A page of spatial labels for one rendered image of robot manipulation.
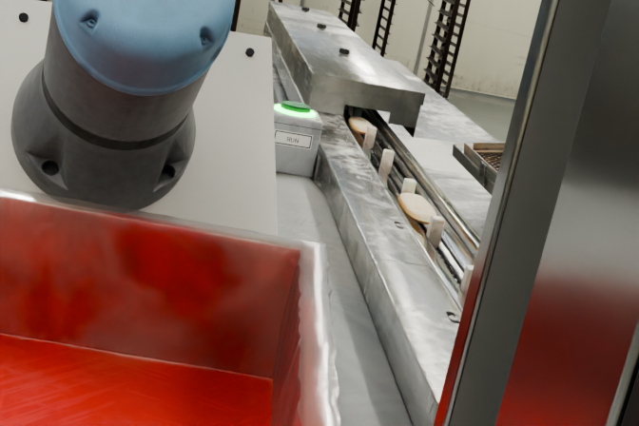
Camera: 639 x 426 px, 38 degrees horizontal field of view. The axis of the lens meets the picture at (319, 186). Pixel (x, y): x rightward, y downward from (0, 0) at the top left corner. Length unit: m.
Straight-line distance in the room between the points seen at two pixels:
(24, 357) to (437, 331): 0.29
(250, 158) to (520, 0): 7.61
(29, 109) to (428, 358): 0.36
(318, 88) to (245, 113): 0.58
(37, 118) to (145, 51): 0.17
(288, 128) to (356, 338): 0.48
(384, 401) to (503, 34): 7.77
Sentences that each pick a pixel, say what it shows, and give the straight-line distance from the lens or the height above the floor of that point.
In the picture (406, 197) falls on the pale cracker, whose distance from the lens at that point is 1.04.
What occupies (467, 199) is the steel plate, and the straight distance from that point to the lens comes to 1.26.
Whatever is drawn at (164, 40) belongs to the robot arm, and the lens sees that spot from 0.60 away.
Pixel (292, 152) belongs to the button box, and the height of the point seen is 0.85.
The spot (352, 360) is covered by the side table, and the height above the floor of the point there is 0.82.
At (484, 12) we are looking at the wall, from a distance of 8.30.
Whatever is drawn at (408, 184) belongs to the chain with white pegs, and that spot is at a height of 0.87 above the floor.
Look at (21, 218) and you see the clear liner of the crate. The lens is 0.62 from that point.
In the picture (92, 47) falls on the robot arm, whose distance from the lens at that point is 0.61.
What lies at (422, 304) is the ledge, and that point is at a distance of 0.73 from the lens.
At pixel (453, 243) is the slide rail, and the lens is 0.94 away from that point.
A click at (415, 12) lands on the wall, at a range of 8.15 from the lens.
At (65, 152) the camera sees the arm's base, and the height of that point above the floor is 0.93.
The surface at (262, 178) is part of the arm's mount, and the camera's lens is 0.82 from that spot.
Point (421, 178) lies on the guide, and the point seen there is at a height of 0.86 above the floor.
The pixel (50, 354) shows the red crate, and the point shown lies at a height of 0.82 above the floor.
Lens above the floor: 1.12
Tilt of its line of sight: 15 degrees down
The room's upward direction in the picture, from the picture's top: 11 degrees clockwise
